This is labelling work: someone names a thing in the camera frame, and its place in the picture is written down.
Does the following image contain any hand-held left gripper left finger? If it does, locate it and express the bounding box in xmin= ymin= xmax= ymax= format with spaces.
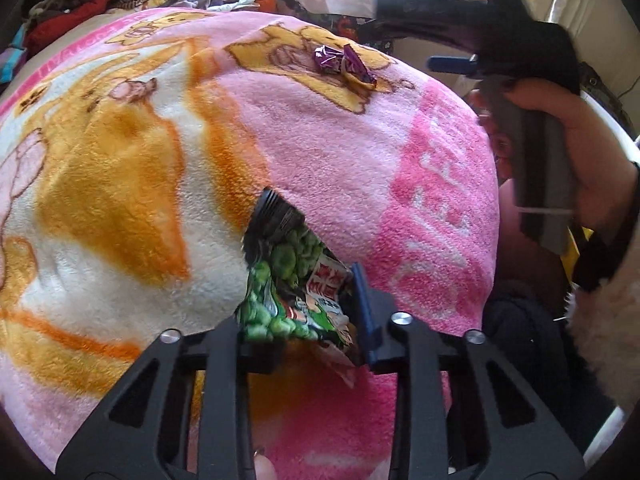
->
xmin=55 ymin=315 xmax=287 ymax=480

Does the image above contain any green snack packet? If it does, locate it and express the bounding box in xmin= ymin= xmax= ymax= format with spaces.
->
xmin=234 ymin=187 xmax=360 ymax=390

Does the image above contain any pink bear printed blanket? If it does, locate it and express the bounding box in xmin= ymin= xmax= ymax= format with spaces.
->
xmin=0 ymin=9 xmax=502 ymax=480

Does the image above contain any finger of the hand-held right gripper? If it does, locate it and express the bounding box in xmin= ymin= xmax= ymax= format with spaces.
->
xmin=427 ymin=56 xmax=479 ymax=75

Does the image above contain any red cloth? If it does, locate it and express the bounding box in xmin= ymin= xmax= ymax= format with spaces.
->
xmin=25 ymin=0 xmax=111 ymax=46

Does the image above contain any dinosaur print laundry basket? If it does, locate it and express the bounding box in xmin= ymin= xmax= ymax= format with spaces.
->
xmin=280 ymin=0 xmax=396 ymax=46

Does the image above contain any person's right hand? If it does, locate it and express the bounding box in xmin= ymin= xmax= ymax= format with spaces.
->
xmin=470 ymin=79 xmax=640 ymax=230

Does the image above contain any dark cloth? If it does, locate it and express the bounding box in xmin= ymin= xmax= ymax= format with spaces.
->
xmin=482 ymin=280 xmax=583 ymax=441

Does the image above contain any striped colourful cloth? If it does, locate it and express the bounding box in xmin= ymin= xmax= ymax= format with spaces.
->
xmin=0 ymin=25 xmax=26 ymax=91

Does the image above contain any purple foil candy wrapper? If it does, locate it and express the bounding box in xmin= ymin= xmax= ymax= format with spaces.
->
xmin=311 ymin=43 xmax=378 ymax=93

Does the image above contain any person's right forearm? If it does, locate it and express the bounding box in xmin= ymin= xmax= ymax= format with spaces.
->
xmin=564 ymin=160 xmax=640 ymax=413

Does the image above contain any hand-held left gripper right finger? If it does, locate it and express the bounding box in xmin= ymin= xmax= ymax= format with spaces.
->
xmin=350 ymin=261 xmax=586 ymax=480

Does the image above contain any person's left hand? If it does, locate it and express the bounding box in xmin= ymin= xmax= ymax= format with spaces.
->
xmin=251 ymin=449 xmax=280 ymax=480

